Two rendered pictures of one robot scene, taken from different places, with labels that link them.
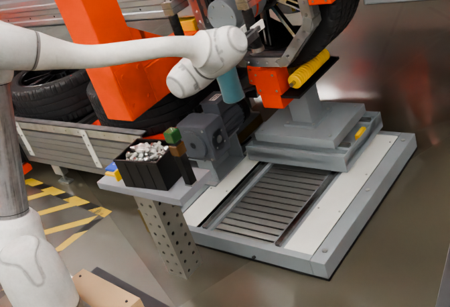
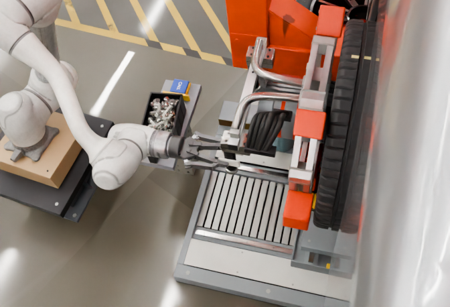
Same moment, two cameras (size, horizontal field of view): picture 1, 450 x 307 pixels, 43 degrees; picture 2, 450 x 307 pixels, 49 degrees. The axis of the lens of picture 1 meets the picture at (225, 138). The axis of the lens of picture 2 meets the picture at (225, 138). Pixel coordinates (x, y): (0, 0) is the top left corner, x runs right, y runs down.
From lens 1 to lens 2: 1.95 m
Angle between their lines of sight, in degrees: 55
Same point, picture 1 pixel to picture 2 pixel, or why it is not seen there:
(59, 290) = (13, 137)
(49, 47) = (19, 55)
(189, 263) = (181, 168)
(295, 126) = not seen: hidden behind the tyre
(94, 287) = (65, 141)
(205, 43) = (91, 157)
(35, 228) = (47, 92)
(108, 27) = (243, 4)
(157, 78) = (278, 59)
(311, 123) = not seen: hidden behind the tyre
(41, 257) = (8, 120)
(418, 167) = not seen: outside the picture
